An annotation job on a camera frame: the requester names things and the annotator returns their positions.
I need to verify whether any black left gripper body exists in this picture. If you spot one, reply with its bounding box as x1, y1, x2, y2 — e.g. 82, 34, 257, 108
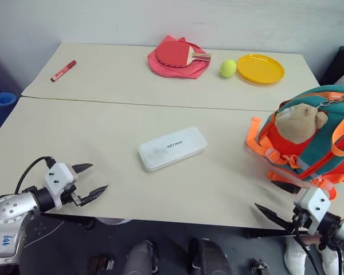
60, 184, 83, 207

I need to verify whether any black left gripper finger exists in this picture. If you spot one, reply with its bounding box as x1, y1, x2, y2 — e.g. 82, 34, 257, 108
80, 184, 109, 207
71, 163, 94, 174

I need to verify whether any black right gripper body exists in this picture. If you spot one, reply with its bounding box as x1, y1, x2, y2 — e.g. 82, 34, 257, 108
285, 207, 312, 234

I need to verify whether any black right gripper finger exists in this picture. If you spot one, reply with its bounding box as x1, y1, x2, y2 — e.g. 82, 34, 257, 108
254, 202, 291, 231
270, 180, 302, 195

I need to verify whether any orange and teal backpack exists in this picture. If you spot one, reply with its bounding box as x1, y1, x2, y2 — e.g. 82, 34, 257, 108
245, 84, 344, 201

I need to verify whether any white rectangular case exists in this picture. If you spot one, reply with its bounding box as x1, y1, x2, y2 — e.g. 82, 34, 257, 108
137, 125, 209, 173

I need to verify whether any white shoe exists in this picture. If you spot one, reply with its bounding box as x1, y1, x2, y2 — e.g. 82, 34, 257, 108
284, 237, 308, 275
318, 244, 342, 275

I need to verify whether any dark rounded shape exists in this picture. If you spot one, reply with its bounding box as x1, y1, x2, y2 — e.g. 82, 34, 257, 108
187, 237, 233, 275

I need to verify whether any grey rounded shape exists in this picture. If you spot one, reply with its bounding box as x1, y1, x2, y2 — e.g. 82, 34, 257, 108
122, 239, 159, 275

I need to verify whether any red marker pen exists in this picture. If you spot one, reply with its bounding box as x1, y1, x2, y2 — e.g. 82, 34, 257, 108
50, 60, 77, 83

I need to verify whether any blue rolled mat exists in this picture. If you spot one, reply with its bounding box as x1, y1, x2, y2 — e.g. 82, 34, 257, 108
0, 92, 19, 109

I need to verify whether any yellow plastic plate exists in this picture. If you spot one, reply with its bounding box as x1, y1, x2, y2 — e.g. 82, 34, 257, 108
236, 53, 286, 85

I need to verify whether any pink fabric paddle cover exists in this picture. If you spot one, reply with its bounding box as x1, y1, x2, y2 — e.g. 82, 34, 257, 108
147, 35, 213, 80

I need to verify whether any yellow-green tennis ball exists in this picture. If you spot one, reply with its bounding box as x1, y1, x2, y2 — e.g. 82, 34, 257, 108
219, 59, 237, 78

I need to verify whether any black chair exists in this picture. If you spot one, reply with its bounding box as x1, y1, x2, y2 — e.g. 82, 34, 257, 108
320, 45, 344, 86

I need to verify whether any red table tennis paddle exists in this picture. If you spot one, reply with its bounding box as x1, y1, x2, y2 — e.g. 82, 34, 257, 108
155, 40, 212, 69

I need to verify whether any black table frame bar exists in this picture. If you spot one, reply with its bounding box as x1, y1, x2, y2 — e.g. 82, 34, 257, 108
244, 228, 298, 240

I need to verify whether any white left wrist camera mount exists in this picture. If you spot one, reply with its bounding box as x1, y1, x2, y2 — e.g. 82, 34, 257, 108
43, 162, 76, 210

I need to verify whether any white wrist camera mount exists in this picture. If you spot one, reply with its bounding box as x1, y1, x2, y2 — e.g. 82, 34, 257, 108
43, 162, 76, 210
293, 187, 332, 236

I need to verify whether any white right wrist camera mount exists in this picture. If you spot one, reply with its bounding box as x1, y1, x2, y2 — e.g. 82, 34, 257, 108
293, 187, 332, 236

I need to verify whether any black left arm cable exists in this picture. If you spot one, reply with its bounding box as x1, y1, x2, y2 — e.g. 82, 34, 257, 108
14, 156, 57, 196

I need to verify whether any brown plush monkey keychain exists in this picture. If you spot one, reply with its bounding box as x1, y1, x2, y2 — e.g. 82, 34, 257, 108
275, 102, 329, 145

